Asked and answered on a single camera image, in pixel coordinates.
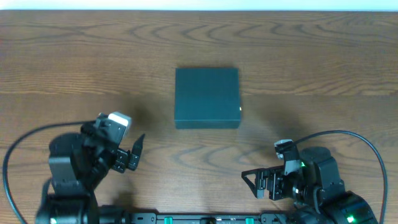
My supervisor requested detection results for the dark green box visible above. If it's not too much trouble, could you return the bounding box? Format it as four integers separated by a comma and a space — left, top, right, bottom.
174, 67, 241, 129

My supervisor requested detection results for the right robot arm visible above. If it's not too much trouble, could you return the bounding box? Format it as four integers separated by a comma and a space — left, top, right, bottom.
241, 139, 377, 223

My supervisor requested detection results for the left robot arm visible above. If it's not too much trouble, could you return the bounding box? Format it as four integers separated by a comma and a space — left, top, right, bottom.
35, 112, 144, 224

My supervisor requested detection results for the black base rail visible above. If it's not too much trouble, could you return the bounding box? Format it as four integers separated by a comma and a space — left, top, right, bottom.
99, 212, 299, 224

